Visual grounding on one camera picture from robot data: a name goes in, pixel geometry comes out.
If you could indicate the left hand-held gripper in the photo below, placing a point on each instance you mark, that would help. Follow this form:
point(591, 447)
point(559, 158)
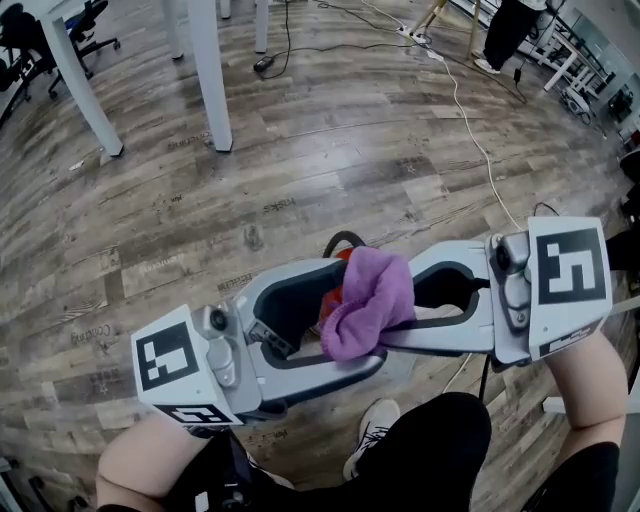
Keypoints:
point(165, 355)

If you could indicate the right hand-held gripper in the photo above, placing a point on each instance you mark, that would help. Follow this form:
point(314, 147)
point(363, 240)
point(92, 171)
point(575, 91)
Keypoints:
point(570, 265)

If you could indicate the red fire extinguisher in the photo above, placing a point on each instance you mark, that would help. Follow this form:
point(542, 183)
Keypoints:
point(330, 305)

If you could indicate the purple cloth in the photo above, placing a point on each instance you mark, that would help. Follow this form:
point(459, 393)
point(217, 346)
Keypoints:
point(370, 295)

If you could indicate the person's left forearm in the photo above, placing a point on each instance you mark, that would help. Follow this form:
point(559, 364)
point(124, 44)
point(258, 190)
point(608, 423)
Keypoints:
point(150, 450)

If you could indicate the person's right forearm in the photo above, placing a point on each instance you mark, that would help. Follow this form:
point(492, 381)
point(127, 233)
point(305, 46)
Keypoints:
point(585, 380)

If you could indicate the person's right white shoe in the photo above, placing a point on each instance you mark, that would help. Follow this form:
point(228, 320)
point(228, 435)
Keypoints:
point(375, 425)

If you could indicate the person's white shoe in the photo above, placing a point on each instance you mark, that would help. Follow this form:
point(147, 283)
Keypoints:
point(275, 477)
point(375, 425)

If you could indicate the person's right leg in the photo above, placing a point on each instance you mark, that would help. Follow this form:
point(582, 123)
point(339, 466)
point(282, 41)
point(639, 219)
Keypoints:
point(430, 440)

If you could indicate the person's leg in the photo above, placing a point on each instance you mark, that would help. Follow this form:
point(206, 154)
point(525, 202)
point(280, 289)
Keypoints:
point(430, 440)
point(225, 475)

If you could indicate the person's left white shoe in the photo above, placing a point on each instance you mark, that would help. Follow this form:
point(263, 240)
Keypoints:
point(275, 477)

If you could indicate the person's left leg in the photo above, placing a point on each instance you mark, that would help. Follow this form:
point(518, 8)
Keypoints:
point(225, 475)

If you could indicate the person's black shirt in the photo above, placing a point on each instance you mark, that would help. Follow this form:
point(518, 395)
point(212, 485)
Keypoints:
point(575, 480)

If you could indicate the black power adapter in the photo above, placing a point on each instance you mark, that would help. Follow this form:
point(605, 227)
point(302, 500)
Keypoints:
point(263, 64)

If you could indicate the long white power strip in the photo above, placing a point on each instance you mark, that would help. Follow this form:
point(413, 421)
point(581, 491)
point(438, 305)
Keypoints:
point(415, 34)

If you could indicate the small white floor scrap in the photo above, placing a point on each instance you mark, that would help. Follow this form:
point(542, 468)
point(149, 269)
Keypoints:
point(76, 165)

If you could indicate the white desk frame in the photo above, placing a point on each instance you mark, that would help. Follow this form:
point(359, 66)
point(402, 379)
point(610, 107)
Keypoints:
point(570, 55)

